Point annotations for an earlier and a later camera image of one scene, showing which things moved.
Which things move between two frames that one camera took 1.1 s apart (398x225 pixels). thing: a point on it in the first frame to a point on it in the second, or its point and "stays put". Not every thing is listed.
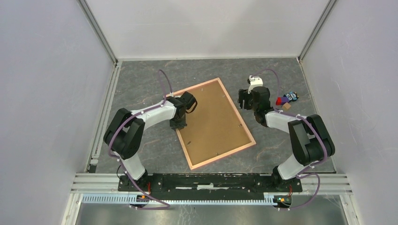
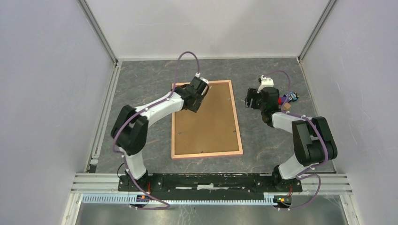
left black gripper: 179,125 to 196,107
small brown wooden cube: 287,105 stays put
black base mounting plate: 210,184 stays put
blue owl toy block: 292,96 stays put
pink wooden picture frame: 182,140 to 200,155
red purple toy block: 280,101 stays put
